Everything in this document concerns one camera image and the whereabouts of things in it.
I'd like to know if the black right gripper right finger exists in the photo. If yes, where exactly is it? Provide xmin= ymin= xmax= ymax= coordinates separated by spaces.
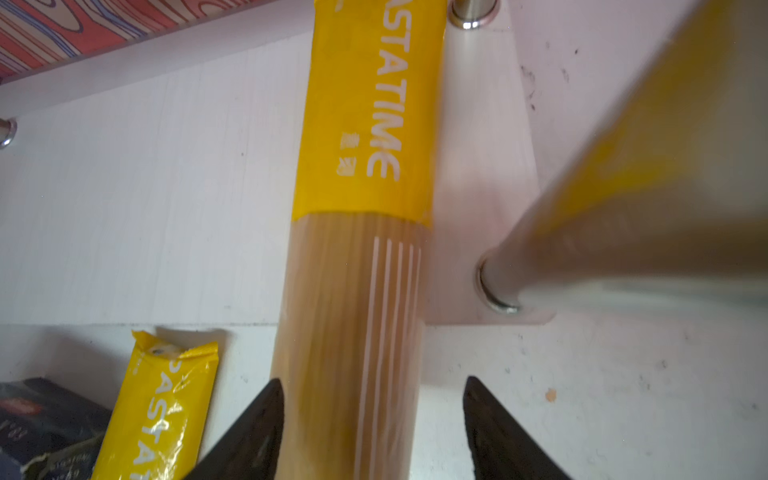
xmin=463 ymin=376 xmax=569 ymax=480

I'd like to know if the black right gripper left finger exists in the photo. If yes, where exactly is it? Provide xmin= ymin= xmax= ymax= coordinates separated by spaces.
xmin=184 ymin=378 xmax=284 ymax=480

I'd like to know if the yellow pastatime spaghetti bag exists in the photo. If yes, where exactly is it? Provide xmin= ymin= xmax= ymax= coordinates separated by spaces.
xmin=92 ymin=331 xmax=219 ymax=480
xmin=271 ymin=1 xmax=446 ymax=479

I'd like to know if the white two-tier shelf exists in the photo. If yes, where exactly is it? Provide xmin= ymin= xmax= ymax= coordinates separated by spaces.
xmin=1 ymin=1 xmax=767 ymax=328

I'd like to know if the blue Barilla rigatoni box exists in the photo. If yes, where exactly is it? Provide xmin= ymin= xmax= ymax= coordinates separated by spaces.
xmin=1 ymin=377 xmax=112 ymax=479

